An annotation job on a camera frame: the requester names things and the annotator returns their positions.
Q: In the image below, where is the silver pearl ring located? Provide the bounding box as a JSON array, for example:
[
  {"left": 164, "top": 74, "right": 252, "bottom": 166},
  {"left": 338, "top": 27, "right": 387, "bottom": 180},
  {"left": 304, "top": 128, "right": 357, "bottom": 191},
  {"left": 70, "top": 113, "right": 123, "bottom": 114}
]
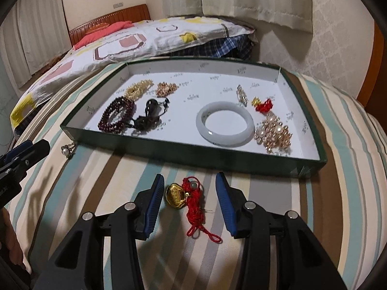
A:
[{"left": 60, "top": 142, "right": 76, "bottom": 160}]

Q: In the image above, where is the dark red bead bracelet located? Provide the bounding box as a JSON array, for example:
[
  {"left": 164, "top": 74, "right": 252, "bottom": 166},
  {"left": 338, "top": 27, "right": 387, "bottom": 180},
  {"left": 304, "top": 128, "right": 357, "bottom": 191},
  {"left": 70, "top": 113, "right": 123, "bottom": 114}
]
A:
[{"left": 97, "top": 95, "right": 137, "bottom": 135}]

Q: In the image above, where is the cream pearl bracelet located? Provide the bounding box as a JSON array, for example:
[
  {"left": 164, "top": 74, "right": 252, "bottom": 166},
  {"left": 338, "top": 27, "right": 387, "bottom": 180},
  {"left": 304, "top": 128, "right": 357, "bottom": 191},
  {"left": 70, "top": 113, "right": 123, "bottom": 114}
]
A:
[{"left": 123, "top": 79, "right": 155, "bottom": 101}]

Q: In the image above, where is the black gourd pendant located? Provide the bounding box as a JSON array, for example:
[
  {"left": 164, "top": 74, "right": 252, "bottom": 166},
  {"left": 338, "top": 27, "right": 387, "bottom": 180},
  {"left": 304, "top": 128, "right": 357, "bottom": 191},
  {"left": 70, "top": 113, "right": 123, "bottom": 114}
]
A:
[{"left": 129, "top": 98, "right": 170, "bottom": 132}]

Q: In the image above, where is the gold pendant red cord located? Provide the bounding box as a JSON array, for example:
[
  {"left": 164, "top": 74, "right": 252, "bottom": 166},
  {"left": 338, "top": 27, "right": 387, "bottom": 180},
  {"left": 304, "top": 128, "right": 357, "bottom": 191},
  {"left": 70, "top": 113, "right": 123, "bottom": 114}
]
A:
[{"left": 163, "top": 176, "right": 223, "bottom": 244}]

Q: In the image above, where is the pearl cluster brooch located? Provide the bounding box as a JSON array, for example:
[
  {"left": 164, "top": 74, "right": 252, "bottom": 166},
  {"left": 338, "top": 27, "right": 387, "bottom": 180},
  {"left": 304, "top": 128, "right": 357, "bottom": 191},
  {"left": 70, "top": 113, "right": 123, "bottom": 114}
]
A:
[{"left": 254, "top": 112, "right": 293, "bottom": 154}]

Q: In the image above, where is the white jade bangle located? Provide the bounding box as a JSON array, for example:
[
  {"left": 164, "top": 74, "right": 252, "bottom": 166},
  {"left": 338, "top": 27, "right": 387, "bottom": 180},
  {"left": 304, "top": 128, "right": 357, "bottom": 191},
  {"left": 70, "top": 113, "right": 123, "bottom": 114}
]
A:
[{"left": 195, "top": 101, "right": 255, "bottom": 147}]

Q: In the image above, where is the small gold red charm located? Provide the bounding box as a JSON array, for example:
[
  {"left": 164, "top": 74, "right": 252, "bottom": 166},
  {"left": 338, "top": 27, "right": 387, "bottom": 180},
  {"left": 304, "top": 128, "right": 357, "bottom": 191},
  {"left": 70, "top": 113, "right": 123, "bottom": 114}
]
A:
[{"left": 251, "top": 97, "right": 273, "bottom": 114}]

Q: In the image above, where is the crystal rhinestone brooch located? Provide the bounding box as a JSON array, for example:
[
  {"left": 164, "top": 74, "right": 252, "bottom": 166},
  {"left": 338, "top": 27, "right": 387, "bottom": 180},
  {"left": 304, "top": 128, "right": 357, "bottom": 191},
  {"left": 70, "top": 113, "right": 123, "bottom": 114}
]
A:
[{"left": 236, "top": 85, "right": 248, "bottom": 107}]

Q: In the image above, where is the green jewelry tray box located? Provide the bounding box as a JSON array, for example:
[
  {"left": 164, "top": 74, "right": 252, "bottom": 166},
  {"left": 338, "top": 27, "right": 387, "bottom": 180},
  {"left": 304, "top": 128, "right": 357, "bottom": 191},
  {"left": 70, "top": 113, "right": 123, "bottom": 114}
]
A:
[{"left": 61, "top": 58, "right": 327, "bottom": 178}]

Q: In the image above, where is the left hand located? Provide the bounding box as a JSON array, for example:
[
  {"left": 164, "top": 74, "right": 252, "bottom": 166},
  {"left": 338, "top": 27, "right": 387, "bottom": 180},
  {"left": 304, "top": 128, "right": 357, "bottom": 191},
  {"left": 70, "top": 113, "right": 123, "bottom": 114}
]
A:
[{"left": 1, "top": 208, "right": 26, "bottom": 269}]

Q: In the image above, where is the striped tablecloth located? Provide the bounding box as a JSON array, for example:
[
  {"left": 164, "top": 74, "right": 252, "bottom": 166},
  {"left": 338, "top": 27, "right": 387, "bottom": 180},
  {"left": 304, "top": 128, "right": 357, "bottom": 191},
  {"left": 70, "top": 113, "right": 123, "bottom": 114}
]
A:
[{"left": 7, "top": 63, "right": 386, "bottom": 289}]

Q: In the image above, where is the left window curtain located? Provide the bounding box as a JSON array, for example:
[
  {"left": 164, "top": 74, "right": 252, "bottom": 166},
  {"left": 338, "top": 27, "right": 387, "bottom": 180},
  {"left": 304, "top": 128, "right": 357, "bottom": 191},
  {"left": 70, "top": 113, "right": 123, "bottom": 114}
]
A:
[{"left": 1, "top": 0, "right": 72, "bottom": 90}]

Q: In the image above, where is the pink pillow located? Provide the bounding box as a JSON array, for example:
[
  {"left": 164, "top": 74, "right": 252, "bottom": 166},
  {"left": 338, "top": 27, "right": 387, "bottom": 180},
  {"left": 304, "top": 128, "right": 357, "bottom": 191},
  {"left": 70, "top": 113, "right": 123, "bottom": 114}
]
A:
[{"left": 74, "top": 21, "right": 134, "bottom": 50}]

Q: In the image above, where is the wooden headboard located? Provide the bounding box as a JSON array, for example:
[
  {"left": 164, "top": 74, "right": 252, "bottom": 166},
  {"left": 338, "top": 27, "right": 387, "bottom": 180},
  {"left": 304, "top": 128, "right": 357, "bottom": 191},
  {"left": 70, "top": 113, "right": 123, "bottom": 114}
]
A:
[{"left": 69, "top": 4, "right": 151, "bottom": 46}]

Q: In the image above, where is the wooden door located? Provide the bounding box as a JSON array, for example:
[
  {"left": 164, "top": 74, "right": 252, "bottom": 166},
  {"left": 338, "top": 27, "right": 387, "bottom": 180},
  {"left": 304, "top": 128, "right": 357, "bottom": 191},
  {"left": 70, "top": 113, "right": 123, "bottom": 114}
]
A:
[{"left": 357, "top": 22, "right": 386, "bottom": 123}]

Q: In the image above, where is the bed with patterned quilt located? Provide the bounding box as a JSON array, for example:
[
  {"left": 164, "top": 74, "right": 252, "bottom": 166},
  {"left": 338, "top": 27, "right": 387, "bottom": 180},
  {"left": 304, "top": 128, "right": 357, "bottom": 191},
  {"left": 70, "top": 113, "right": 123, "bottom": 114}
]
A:
[{"left": 10, "top": 16, "right": 254, "bottom": 137}]

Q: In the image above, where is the wall power socket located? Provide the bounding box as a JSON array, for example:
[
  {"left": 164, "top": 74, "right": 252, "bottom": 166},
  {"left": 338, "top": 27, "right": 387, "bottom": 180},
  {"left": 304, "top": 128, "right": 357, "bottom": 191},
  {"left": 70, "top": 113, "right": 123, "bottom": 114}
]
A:
[{"left": 113, "top": 2, "right": 123, "bottom": 9}]

